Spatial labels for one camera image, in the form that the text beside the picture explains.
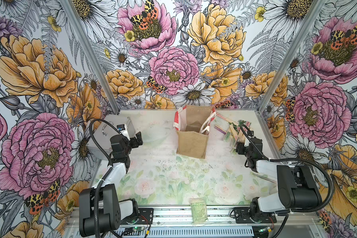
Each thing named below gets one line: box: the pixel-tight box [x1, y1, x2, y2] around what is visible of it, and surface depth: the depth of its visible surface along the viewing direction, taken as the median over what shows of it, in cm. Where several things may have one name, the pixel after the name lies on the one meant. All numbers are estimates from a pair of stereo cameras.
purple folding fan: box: [214, 124, 227, 135], surface depth 111 cm
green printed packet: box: [188, 197, 208, 225], surface depth 76 cm
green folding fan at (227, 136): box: [223, 130, 232, 142], surface depth 104 cm
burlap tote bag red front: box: [173, 105, 217, 159], surface depth 92 cm
